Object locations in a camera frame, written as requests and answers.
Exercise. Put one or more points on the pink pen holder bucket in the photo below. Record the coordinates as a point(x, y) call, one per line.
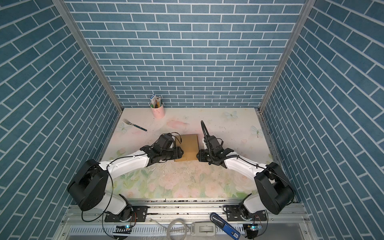
point(159, 112)

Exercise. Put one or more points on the grey white plastic device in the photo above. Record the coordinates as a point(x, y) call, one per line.
point(203, 229)

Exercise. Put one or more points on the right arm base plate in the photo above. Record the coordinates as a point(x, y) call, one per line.
point(238, 213)

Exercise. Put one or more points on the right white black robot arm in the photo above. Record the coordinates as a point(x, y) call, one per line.
point(274, 189)

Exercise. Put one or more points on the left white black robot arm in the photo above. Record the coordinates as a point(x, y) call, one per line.
point(88, 186)

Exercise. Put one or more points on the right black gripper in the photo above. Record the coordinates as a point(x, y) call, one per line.
point(201, 153)

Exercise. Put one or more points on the pens in bucket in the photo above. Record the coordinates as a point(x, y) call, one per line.
point(156, 101)

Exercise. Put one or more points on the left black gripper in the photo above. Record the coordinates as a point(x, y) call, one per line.
point(177, 153)

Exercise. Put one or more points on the brown cardboard box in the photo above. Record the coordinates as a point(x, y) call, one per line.
point(190, 147)

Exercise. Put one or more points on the blue handheld tool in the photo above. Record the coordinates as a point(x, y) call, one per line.
point(226, 227)

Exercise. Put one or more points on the metal fork teal handle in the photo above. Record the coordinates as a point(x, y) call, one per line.
point(134, 125)

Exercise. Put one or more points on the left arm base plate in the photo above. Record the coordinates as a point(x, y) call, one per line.
point(138, 212)

